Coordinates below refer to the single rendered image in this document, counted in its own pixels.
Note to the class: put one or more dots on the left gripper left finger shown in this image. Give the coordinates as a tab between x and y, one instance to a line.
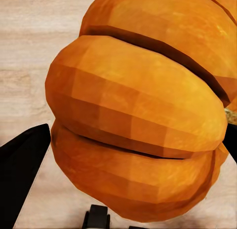
20	160

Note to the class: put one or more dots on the pumpkin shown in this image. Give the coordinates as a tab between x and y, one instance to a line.
142	100

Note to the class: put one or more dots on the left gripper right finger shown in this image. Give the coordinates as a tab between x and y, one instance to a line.
230	140

